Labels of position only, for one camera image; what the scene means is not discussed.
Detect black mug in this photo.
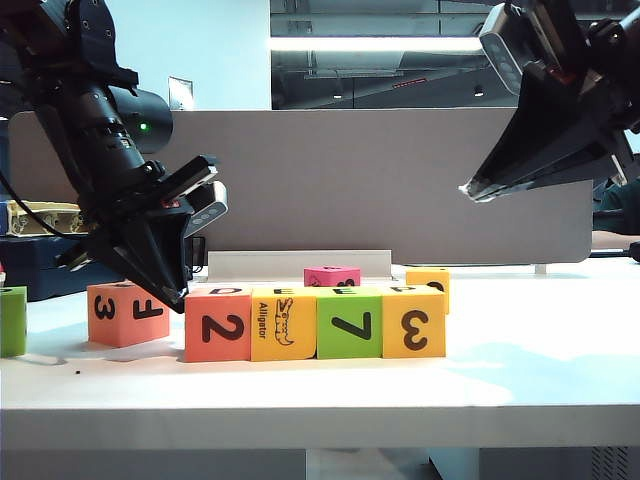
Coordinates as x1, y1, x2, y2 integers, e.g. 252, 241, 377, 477
184, 235, 207, 281

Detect dark blue box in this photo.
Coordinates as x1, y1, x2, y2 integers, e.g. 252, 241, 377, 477
0, 234, 128, 304

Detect orange block 2 Queen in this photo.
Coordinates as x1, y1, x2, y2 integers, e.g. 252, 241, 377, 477
183, 287, 254, 364

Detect brown desk partition panel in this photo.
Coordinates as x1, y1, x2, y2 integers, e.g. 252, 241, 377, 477
8, 106, 596, 267

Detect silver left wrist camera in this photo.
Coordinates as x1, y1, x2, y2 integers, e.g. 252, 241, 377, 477
183, 180, 230, 239

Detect yellow block with 9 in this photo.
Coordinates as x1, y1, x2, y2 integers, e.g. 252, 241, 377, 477
405, 267, 451, 315

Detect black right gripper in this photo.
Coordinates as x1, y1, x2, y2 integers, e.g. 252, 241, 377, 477
458, 0, 640, 204

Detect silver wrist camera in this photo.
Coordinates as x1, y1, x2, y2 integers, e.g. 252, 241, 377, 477
478, 3, 532, 96
183, 180, 230, 239

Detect person in dark green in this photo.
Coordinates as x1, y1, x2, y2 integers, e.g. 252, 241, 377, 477
593, 177, 640, 251

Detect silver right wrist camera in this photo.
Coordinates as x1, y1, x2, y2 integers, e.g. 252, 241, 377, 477
478, 3, 532, 96

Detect orange block X F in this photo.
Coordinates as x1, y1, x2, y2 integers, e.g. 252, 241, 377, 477
86, 282, 171, 349

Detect pink block with B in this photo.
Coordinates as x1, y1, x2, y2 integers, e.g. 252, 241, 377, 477
303, 265, 362, 289

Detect yellow block 3 and T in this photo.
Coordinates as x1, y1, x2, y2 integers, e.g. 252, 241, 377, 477
381, 285, 447, 360

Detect long ceiling light strip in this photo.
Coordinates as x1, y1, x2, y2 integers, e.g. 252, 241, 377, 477
269, 37, 487, 53

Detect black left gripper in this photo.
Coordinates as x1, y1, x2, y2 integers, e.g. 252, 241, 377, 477
53, 154, 221, 315

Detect yellow block 6 Alligator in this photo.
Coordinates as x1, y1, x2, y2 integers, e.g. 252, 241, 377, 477
249, 287, 319, 362

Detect green foam block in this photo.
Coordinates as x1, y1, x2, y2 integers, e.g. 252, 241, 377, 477
0, 286, 28, 358

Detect silver wall plate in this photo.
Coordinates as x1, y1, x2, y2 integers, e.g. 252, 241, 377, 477
167, 76, 195, 112

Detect gold patterned box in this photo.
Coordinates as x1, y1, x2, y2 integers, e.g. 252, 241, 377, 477
6, 200, 96, 236

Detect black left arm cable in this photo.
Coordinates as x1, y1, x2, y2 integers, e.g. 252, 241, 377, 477
0, 169, 101, 239

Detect green block 7 Nest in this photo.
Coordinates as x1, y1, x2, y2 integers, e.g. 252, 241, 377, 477
315, 287, 385, 360

